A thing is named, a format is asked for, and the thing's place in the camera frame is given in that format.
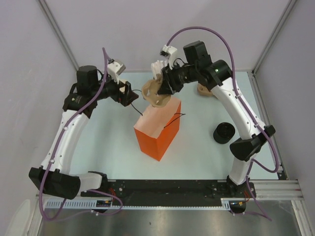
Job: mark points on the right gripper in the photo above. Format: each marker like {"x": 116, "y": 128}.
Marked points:
{"x": 169, "y": 85}

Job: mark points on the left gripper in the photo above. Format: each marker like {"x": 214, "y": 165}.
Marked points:
{"x": 125, "y": 99}

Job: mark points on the brown pulp cup carrier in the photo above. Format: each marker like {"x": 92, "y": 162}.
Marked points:
{"x": 150, "y": 92}

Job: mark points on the orange paper bag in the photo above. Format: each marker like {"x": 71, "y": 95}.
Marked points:
{"x": 157, "y": 127}

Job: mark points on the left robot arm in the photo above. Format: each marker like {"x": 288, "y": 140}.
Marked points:
{"x": 52, "y": 176}

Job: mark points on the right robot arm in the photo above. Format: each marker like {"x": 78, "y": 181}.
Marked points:
{"x": 217, "y": 77}

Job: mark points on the white wrapped stirrers bundle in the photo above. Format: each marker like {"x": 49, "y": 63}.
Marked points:
{"x": 156, "y": 68}

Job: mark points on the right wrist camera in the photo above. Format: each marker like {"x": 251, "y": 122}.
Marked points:
{"x": 170, "y": 53}

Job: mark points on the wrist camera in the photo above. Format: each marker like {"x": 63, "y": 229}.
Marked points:
{"x": 170, "y": 53}
{"x": 115, "y": 68}

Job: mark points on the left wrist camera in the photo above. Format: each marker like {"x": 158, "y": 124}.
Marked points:
{"x": 115, "y": 68}

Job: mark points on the white slotted cable duct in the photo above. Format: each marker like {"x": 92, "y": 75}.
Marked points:
{"x": 78, "y": 204}

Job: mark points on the aluminium frame rail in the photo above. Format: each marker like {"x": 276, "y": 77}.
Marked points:
{"x": 276, "y": 190}

